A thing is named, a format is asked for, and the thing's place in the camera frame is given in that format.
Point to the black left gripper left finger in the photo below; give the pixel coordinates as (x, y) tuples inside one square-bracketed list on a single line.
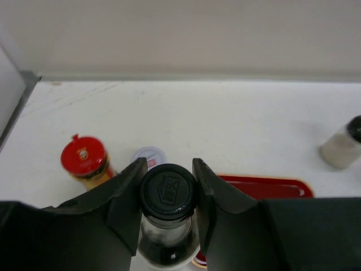
[(120, 198)]

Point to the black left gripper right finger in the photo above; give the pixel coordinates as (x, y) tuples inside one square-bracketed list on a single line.
[(229, 222)]

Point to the soy sauce bottle black cap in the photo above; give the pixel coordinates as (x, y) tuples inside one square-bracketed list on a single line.
[(168, 236)]

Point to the small white lid jar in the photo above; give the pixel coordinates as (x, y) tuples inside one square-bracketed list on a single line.
[(154, 156)]

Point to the red rectangular tray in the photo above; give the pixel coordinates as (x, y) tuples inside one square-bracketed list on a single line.
[(261, 189)]

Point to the red lid sauce jar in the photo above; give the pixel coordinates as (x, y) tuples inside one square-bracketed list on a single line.
[(87, 160)]

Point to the black top sugar shaker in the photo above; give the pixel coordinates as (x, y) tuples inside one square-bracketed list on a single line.
[(343, 148)]

